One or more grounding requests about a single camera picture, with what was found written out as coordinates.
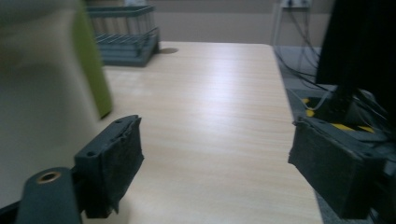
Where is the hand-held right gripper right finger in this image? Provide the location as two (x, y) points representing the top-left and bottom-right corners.
(288, 116), (387, 218)

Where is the green plastic bottle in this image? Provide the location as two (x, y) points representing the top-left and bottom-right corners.
(0, 0), (114, 209)

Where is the black cable bundle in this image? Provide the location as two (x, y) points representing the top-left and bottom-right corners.
(274, 6), (332, 91)

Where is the black monitor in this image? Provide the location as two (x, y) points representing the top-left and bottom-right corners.
(315, 0), (396, 125)

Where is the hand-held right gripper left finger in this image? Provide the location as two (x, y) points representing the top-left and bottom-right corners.
(74, 115), (145, 218)

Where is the blue test tube rack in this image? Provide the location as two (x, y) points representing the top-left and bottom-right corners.
(86, 4), (162, 68)

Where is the white wall socket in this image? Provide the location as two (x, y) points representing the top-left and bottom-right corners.
(279, 0), (313, 9)

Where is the yellow black striped cable cover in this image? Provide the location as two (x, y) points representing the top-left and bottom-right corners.
(300, 97), (376, 134)

